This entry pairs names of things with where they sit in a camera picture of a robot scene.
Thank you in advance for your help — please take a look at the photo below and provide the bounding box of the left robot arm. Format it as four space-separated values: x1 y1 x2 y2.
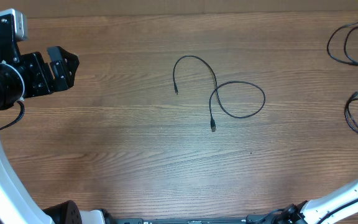
0 46 116 223

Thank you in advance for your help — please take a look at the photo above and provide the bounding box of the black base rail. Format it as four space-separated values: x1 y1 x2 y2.
113 213 277 224

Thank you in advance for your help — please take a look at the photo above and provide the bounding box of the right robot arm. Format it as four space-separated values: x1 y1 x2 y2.
273 179 358 224

